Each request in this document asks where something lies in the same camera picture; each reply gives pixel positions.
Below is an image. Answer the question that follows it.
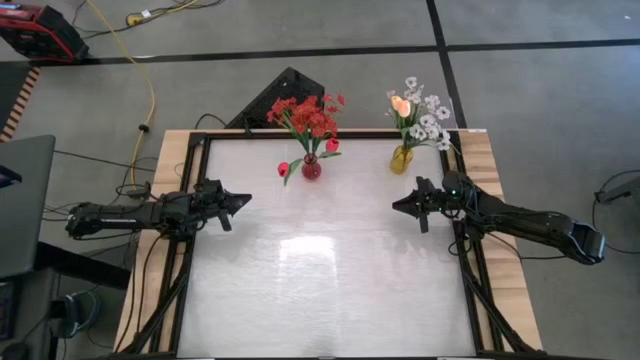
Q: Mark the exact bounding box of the black desk base beam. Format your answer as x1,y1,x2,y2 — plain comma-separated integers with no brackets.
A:
34,242,132,290

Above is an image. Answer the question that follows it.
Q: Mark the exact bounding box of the red artificial flower bunch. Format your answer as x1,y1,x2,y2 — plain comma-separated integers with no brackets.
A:
292,92,347,156
266,96,321,154

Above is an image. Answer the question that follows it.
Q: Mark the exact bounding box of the grey laptop lid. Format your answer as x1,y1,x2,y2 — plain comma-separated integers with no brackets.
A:
0,133,56,280

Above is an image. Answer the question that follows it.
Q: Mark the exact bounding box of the yellow glass vase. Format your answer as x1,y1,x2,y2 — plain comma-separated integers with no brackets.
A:
389,144,415,176

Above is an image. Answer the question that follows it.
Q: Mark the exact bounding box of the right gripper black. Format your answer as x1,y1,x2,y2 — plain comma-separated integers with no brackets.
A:
392,175,454,235

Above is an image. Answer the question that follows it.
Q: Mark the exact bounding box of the black metal table frame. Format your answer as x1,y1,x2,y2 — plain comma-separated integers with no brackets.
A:
119,130,539,360

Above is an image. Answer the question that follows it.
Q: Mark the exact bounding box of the red glass vase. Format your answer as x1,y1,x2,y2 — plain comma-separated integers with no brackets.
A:
301,152,323,181

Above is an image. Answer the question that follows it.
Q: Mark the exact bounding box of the cream artificial tulip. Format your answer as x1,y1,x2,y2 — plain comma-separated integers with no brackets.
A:
391,94,414,151

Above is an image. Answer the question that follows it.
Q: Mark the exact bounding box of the grey metal stand foot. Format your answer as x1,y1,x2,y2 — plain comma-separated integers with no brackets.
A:
594,175,640,206

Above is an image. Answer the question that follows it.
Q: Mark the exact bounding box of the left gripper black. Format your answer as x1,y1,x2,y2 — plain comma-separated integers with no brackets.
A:
192,179,253,233

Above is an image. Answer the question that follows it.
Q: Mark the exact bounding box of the red and black toolbox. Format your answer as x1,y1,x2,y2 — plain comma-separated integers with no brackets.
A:
0,2,90,64

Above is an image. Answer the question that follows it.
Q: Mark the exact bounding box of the yellow extension cable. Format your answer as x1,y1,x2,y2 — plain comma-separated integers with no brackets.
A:
87,0,157,186

